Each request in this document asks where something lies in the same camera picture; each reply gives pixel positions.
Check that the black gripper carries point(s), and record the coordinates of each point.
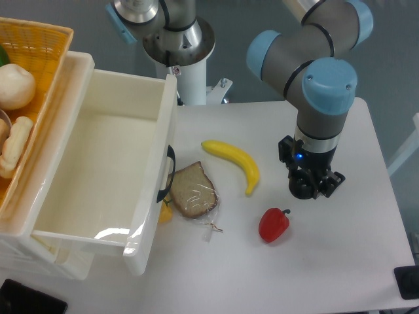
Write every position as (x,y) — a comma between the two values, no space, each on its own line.
(309,173)

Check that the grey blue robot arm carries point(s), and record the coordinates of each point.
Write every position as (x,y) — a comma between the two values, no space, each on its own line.
(306,69)

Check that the open upper white drawer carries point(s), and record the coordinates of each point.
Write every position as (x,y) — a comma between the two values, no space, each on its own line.
(106,194)

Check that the white drawer cabinet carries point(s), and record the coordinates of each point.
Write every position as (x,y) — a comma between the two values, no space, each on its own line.
(21,250)

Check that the red bell pepper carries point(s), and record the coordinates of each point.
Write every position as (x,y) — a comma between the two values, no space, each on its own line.
(273,224)

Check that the yellow banana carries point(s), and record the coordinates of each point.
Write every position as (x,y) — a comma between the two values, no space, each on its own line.
(237,156)

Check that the bagged brown bread slice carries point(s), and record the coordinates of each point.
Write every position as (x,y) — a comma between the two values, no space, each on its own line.
(195,197)

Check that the black device right edge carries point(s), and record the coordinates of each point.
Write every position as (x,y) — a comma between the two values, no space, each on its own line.
(407,281)

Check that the yellow bell pepper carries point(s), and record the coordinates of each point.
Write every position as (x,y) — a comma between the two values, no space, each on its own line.
(166,212)

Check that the beige peanut-shaped toy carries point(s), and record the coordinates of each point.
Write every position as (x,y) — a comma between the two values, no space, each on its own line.
(14,145)

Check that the orange woven basket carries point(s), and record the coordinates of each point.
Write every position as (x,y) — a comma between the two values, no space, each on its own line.
(32,54)

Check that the white round fruit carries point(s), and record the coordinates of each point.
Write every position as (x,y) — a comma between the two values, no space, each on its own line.
(18,87)

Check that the beige bread toy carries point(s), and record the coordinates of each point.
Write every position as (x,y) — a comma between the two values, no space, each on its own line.
(4,133)

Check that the black device bottom left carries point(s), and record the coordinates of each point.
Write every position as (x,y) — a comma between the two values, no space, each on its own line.
(18,298)

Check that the green vegetable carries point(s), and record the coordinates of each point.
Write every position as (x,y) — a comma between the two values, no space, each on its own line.
(4,57)

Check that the white frame right edge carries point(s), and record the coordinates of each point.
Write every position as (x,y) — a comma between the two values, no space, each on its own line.
(405,151)

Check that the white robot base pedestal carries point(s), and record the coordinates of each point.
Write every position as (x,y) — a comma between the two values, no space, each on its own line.
(184,55)

